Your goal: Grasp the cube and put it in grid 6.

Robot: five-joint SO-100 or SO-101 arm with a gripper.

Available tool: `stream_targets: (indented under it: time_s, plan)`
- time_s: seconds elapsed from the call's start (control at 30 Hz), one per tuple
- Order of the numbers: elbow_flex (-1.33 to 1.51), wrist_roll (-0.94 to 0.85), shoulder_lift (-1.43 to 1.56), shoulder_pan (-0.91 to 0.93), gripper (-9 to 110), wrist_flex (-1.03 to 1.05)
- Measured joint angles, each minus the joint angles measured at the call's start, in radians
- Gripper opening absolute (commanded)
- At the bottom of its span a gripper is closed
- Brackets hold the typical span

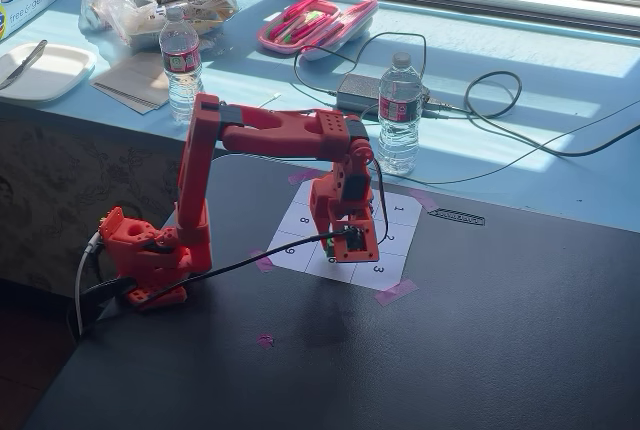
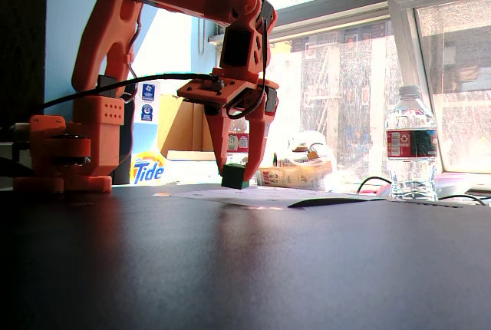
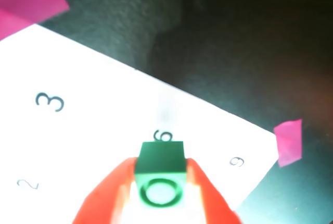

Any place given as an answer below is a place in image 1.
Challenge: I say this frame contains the white numbered grid paper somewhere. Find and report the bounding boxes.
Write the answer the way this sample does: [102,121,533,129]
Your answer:
[267,180,424,292]

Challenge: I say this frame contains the silver table knife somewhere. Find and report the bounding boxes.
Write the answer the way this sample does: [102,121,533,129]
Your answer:
[0,39,49,91]

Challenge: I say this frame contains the black perforated strip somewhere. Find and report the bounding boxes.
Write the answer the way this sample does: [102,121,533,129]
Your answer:
[428,208,486,227]

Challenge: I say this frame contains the white square plate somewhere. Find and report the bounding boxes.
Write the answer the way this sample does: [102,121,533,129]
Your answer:
[0,41,98,104]

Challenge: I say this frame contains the thin black gripper wire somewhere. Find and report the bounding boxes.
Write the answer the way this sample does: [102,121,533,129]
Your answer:
[367,155,391,245]

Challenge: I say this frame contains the black cable plugs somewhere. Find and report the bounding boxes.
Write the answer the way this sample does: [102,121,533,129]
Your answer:
[292,31,429,101]

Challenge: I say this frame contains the thick black looped power cable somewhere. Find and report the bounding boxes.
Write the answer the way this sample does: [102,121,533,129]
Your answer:
[422,69,640,157]

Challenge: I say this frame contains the pink pencil case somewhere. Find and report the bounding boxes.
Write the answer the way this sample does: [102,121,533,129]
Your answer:
[256,0,380,62]

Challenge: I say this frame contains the dark floral fabric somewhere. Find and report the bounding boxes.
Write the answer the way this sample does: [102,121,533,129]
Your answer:
[0,102,186,296]

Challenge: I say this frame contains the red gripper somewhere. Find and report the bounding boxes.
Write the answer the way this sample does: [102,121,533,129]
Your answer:
[309,154,374,251]

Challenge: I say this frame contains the white cable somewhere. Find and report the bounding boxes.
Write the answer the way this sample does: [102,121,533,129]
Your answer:
[73,232,104,336]

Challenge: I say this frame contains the thin black cable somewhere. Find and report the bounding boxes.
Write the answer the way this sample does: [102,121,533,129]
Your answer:
[379,99,640,186]

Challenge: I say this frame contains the dark grey power adapter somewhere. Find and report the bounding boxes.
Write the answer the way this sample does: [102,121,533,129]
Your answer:
[336,73,432,112]

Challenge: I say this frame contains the black table clamp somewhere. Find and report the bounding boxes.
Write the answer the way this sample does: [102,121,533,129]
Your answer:
[79,275,139,324]

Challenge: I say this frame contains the grey paper stack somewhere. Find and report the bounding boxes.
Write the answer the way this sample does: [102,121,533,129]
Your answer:
[89,52,174,115]

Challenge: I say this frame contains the pink pen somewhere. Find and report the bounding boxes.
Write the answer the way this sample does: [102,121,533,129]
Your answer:
[284,0,325,19]

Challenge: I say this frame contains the black camera cable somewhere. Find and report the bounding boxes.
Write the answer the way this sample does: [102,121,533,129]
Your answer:
[142,229,351,309]

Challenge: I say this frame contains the clear plastic water bottle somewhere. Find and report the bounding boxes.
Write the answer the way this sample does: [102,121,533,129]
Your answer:
[158,5,204,125]
[375,52,424,176]

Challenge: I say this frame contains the pink tape strip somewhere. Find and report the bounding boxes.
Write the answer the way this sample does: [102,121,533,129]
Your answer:
[408,187,440,212]
[374,278,419,307]
[249,248,275,274]
[288,168,321,186]

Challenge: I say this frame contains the wrist camera in red mount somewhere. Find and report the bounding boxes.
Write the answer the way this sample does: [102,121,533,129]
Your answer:
[331,213,380,265]

